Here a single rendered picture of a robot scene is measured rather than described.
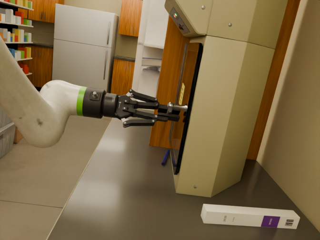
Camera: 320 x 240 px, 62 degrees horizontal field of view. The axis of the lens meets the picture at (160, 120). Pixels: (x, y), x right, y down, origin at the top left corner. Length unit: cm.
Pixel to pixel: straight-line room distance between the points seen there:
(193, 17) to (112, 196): 53
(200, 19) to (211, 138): 33
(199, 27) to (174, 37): 37
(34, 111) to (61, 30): 521
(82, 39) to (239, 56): 515
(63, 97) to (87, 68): 498
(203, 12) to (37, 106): 48
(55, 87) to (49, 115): 12
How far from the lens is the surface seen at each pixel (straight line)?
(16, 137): 354
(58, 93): 83
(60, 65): 594
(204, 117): 77
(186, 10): 74
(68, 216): 72
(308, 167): 103
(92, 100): 82
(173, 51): 111
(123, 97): 86
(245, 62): 79
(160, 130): 116
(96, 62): 574
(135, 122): 82
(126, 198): 80
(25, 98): 71
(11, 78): 69
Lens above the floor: 137
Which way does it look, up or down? 16 degrees down
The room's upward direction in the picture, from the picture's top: 9 degrees clockwise
